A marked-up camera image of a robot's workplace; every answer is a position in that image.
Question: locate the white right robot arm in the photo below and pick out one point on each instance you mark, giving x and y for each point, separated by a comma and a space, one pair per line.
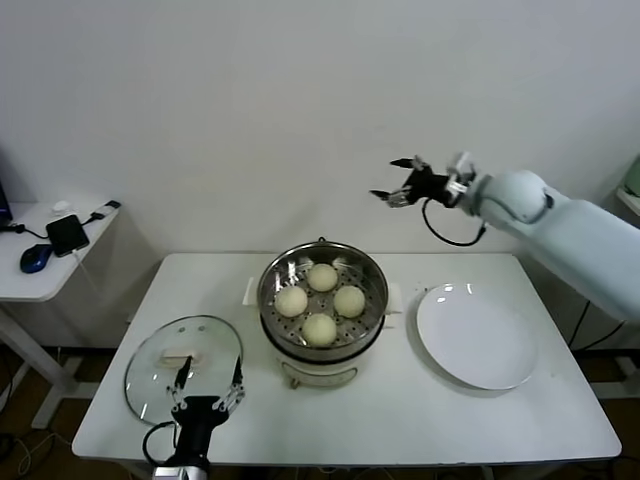
565, 235

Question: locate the blue computer mouse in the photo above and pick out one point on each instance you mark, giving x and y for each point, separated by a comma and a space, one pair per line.
36, 257

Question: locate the beige desk with shelf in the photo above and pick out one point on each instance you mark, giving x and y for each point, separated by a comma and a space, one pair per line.
600, 345

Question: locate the glass pot lid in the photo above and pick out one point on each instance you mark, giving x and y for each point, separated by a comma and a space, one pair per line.
150, 385

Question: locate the white steamed baozi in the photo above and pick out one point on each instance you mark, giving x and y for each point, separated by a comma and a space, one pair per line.
291, 301
319, 329
322, 276
349, 301

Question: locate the pale green container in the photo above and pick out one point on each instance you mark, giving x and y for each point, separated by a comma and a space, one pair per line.
634, 177

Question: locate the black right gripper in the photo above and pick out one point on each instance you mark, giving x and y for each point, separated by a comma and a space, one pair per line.
427, 186

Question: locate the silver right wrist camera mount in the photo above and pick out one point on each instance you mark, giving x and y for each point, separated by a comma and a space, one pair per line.
462, 172

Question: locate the cream electric cooker base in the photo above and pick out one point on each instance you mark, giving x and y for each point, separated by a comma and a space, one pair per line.
320, 372

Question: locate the white side desk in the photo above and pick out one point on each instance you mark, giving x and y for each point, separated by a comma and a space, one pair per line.
30, 285

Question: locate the white oval plate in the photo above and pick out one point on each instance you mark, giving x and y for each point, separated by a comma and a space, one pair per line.
475, 340

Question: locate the steel steamer basket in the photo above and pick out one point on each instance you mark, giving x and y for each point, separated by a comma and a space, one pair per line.
372, 295

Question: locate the black smartphone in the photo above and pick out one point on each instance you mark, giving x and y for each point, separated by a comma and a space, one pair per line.
67, 236

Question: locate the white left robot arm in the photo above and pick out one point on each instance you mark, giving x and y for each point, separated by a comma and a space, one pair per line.
180, 472

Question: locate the small white case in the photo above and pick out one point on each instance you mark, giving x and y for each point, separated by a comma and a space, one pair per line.
61, 206

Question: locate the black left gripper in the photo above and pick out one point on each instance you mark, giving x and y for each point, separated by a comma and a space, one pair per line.
197, 420

